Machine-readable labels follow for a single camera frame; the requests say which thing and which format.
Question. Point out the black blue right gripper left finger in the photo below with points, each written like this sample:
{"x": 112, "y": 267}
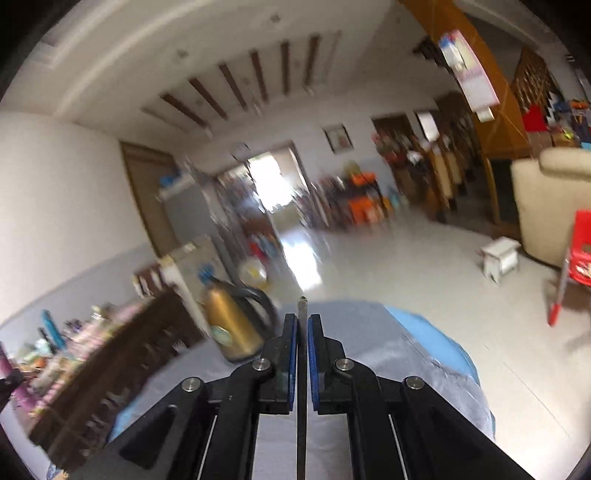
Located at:
{"x": 205, "y": 430}

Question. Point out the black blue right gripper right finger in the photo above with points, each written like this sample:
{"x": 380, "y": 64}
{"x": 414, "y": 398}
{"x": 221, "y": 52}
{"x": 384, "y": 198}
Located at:
{"x": 399, "y": 429}

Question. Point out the steel chopstick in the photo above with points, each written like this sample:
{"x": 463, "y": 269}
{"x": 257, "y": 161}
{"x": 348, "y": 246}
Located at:
{"x": 302, "y": 385}

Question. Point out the teal thermos bottle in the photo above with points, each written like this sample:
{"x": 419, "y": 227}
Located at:
{"x": 53, "y": 330}

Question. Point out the dark carved wooden sideboard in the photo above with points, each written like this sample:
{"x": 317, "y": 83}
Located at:
{"x": 75, "y": 418}

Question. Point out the blue under cloth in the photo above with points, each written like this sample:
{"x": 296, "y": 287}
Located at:
{"x": 440, "y": 346}

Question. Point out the grey table cloth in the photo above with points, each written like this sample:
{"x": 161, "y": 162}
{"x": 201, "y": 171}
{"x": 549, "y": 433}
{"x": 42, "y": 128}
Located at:
{"x": 370, "y": 335}

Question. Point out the gold electric kettle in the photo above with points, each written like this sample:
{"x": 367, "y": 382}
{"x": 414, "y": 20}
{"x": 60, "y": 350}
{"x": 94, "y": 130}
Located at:
{"x": 240, "y": 319}

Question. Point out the white chest freezer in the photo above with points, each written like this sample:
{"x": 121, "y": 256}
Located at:
{"x": 184, "y": 269}

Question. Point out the small white stool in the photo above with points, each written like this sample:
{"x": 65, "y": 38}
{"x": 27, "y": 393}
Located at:
{"x": 500, "y": 257}

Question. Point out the grey refrigerator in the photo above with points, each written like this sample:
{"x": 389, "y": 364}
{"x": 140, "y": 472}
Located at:
{"x": 194, "y": 209}

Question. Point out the orange cardboard box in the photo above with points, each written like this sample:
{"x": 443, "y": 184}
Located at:
{"x": 366, "y": 209}

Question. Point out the red plastic child chair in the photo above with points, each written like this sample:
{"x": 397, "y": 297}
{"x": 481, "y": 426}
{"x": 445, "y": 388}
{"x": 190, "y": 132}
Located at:
{"x": 576, "y": 265}

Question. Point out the cream leather sofa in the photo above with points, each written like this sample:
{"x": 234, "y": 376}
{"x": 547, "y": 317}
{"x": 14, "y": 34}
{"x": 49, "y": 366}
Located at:
{"x": 548, "y": 192}

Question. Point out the round wall clock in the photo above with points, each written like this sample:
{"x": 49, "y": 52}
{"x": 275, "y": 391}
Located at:
{"x": 241, "y": 152}

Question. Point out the framed wall picture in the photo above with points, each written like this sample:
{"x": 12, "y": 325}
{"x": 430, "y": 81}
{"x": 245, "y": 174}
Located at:
{"x": 338, "y": 138}

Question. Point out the wall calendar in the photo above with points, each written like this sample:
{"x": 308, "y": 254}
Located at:
{"x": 470, "y": 74}

